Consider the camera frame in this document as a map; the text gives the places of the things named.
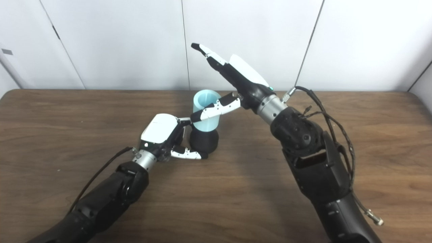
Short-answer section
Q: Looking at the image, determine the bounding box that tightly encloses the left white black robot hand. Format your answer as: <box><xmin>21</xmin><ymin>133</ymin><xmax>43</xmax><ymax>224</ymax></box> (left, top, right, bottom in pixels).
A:
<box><xmin>139</xmin><ymin>113</ymin><xmax>208</xmax><ymax>162</ymax></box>

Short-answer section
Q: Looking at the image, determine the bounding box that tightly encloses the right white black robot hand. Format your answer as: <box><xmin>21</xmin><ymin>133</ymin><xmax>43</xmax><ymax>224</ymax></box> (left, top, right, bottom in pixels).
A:
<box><xmin>191</xmin><ymin>43</ymin><xmax>274</xmax><ymax>123</ymax></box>

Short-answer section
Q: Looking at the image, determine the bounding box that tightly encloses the black funnel-shaped nozzle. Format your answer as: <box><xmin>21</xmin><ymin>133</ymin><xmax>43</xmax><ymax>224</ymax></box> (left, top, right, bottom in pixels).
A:
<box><xmin>189</xmin><ymin>127</ymin><xmax>219</xmax><ymax>155</ymax></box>

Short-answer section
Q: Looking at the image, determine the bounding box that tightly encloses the light-blue hose piece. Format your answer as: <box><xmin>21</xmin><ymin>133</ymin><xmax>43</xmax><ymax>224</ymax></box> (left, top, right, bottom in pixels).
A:
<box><xmin>193</xmin><ymin>89</ymin><xmax>221</xmax><ymax>132</ymax></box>

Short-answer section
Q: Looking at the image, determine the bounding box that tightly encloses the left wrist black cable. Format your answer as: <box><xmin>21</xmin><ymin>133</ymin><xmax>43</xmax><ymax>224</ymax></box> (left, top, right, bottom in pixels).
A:
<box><xmin>67</xmin><ymin>146</ymin><xmax>138</xmax><ymax>213</ymax></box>

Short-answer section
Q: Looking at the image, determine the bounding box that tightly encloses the right wrist thick black cable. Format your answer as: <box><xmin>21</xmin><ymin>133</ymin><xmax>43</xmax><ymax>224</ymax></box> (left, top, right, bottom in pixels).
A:
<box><xmin>282</xmin><ymin>86</ymin><xmax>355</xmax><ymax>189</ymax></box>

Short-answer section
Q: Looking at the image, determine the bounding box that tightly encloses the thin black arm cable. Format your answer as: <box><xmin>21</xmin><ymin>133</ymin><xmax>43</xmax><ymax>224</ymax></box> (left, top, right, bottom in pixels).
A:
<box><xmin>302</xmin><ymin>106</ymin><xmax>384</xmax><ymax>226</ymax></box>

